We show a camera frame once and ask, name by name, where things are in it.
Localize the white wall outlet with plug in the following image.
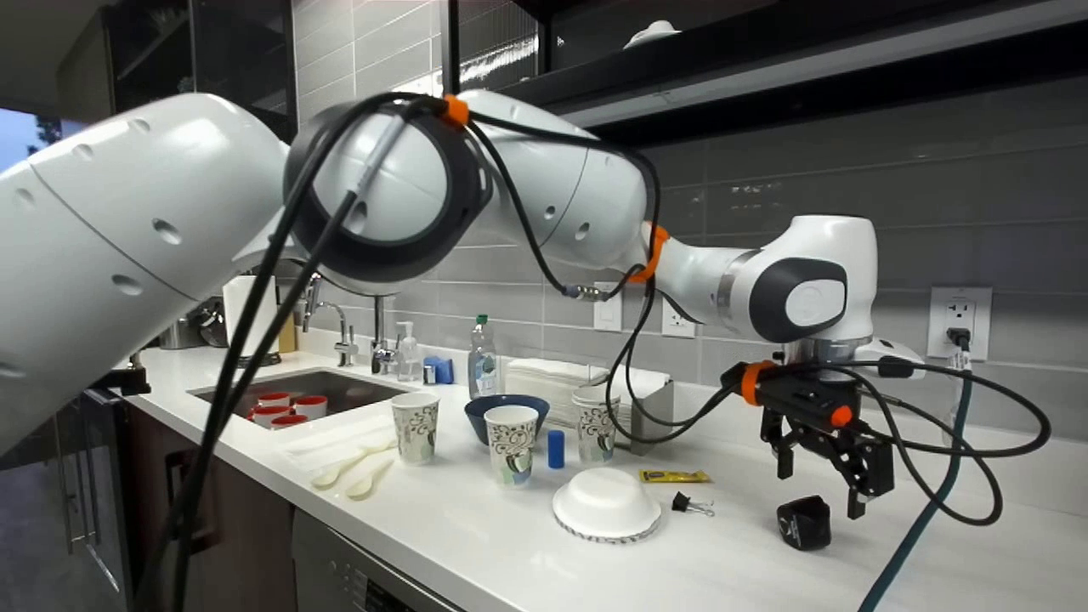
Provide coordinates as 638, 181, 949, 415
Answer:
925, 287, 995, 364

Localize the small black knob with screw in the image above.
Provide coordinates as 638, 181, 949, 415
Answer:
670, 491, 716, 522

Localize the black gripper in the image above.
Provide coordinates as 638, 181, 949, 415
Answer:
754, 372, 899, 522

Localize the white light switch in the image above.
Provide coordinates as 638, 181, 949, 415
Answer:
593, 291, 627, 335

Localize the patterned paper cup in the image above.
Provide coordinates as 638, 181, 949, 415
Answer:
572, 386, 627, 467
483, 406, 544, 491
390, 391, 447, 470

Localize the white object on shelf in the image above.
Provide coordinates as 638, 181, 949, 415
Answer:
621, 15, 687, 50

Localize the white napkin stack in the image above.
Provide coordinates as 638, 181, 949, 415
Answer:
508, 359, 674, 427

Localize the black upper cabinet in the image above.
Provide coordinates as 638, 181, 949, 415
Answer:
453, 0, 1088, 165

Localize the steel sink basin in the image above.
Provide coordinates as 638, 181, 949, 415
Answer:
187, 367, 407, 432

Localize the wooden block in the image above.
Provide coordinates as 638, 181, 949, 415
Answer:
277, 311, 306, 359

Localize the steel kettle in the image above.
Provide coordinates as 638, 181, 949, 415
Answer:
156, 295, 232, 355

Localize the white upturned bowl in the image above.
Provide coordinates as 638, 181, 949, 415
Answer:
550, 467, 668, 546

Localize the black camera stand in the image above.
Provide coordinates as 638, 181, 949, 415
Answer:
86, 364, 154, 403

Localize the black cabinet handle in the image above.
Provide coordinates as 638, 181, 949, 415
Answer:
164, 450, 222, 558

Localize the dishwasher front panel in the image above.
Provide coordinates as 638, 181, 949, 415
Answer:
290, 507, 457, 612

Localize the black round tape roll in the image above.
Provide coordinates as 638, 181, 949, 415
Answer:
776, 493, 836, 556

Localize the clear soap dispenser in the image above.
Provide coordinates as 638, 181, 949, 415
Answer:
390, 320, 424, 386

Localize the yellow packet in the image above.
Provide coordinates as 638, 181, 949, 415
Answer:
638, 467, 712, 491

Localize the chrome faucet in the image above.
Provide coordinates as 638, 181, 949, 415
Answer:
296, 268, 363, 367

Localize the blue bowl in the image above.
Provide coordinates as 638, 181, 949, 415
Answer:
461, 391, 555, 450

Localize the chrome side tap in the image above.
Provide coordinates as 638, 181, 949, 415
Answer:
366, 295, 396, 378

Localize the steel bar handle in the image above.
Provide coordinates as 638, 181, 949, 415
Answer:
44, 406, 130, 594

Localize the clear bottle with green cap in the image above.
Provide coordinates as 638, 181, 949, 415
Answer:
465, 314, 508, 403

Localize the dark green power cable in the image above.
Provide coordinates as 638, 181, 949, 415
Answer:
856, 359, 979, 612

